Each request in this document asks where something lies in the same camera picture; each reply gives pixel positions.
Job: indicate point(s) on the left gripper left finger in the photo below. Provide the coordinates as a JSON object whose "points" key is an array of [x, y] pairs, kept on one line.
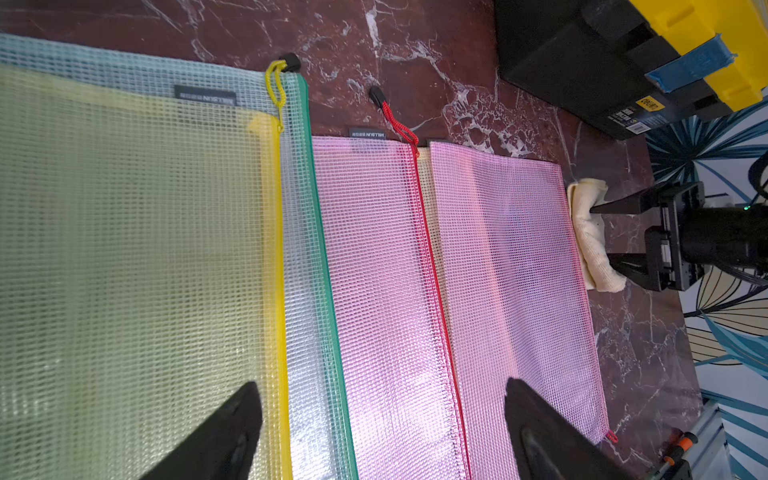
{"points": [[223, 446]]}

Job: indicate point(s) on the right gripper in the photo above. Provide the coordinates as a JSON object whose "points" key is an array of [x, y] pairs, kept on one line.
{"points": [[663, 265]]}

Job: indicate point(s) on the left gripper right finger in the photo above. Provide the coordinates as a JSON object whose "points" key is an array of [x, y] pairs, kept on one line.
{"points": [[546, 445]]}

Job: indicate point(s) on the cream wiping cloth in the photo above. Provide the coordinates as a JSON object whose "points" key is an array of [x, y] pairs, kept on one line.
{"points": [[589, 230]]}

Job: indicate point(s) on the pink mesh document bag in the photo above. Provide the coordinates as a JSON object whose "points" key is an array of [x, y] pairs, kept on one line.
{"points": [[515, 297]]}

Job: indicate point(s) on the yellow mesh document bag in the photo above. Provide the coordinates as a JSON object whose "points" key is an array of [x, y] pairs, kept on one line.
{"points": [[430, 201]]}

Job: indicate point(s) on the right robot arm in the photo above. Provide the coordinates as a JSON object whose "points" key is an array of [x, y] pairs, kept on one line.
{"points": [[690, 237]]}

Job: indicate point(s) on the pink red-zip mesh bag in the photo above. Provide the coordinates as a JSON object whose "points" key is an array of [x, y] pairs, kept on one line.
{"points": [[405, 414]]}

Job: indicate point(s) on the yellow-green mesh document bag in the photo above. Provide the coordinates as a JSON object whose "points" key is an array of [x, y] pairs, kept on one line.
{"points": [[141, 277]]}

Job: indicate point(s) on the green-zip clear mesh bag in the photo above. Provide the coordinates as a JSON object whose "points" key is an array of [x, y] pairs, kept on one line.
{"points": [[321, 443]]}

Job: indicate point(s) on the yellow black toolbox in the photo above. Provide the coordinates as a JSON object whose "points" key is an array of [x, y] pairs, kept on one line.
{"points": [[630, 67]]}

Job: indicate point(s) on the orange handled screwdriver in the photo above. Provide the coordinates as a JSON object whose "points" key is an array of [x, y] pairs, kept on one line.
{"points": [[676, 454]]}

